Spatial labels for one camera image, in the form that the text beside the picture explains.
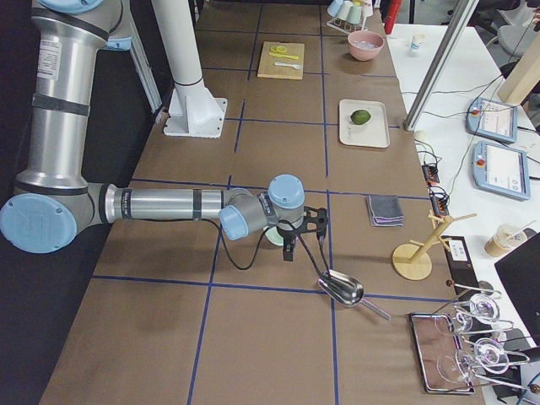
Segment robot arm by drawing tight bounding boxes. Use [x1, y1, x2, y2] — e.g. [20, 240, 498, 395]
[1, 1, 306, 261]

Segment iced coffee cup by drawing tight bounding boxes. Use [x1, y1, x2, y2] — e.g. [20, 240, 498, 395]
[484, 224, 527, 257]

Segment black laptop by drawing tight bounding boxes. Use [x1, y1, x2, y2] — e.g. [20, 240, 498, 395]
[495, 235, 540, 338]

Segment black framed glass tray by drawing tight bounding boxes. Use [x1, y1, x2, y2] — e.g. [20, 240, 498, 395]
[408, 312, 475, 395]

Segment light green bowl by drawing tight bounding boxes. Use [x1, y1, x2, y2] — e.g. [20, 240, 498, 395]
[265, 227, 284, 246]

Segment pastel cups on rack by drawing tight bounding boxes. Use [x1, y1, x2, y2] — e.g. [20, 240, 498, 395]
[327, 0, 373, 25]

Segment clear ice cubes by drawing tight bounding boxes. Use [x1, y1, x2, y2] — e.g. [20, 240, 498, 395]
[353, 40, 379, 50]

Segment black power strip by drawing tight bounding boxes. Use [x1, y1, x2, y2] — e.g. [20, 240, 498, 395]
[421, 163, 450, 218]

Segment small white paper cup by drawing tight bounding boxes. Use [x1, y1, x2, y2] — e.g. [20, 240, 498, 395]
[409, 33, 425, 56]

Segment lower teach pendant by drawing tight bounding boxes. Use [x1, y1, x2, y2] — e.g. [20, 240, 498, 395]
[472, 141, 531, 201]

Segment upper teach pendant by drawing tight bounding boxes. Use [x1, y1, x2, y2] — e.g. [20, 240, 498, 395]
[466, 98, 517, 144]

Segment white rectangular tray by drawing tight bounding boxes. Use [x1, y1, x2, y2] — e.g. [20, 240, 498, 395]
[339, 99, 390, 149]

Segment wine glass rack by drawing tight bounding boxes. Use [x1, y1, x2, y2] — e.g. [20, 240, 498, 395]
[431, 279, 539, 395]

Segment grey folded cloth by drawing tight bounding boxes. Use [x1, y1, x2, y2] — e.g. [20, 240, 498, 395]
[366, 194, 404, 227]

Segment aluminium frame post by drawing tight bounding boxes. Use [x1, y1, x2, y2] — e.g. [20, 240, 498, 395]
[403, 0, 478, 131]

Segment metal ice scoop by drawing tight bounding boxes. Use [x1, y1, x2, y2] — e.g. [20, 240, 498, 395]
[317, 269, 392, 321]

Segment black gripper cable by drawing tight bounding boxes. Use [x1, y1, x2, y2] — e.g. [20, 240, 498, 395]
[210, 219, 334, 282]

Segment teach pendant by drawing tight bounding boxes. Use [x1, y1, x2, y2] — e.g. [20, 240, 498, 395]
[466, 98, 517, 144]
[472, 141, 531, 201]

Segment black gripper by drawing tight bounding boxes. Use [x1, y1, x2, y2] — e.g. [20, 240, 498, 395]
[276, 222, 297, 261]

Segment wooden mug tree stand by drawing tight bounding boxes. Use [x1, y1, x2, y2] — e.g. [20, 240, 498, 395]
[391, 210, 476, 281]

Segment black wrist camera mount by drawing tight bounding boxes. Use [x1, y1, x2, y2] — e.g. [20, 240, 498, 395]
[298, 206, 328, 245]

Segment white wire cup rack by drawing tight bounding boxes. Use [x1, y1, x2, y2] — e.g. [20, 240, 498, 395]
[326, 18, 366, 35]

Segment pink bowl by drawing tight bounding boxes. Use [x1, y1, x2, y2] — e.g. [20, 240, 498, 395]
[347, 30, 385, 61]

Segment red fire extinguisher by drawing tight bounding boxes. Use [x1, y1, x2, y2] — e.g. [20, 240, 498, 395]
[384, 0, 402, 35]

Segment yellow plastic knife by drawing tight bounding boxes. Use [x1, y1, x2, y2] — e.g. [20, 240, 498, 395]
[268, 51, 300, 60]

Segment bamboo cutting board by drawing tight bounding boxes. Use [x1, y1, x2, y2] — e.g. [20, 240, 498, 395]
[257, 41, 305, 80]

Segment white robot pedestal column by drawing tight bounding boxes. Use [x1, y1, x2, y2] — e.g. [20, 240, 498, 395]
[152, 0, 227, 138]

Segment green lime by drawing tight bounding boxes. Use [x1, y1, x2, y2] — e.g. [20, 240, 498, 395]
[350, 109, 371, 126]

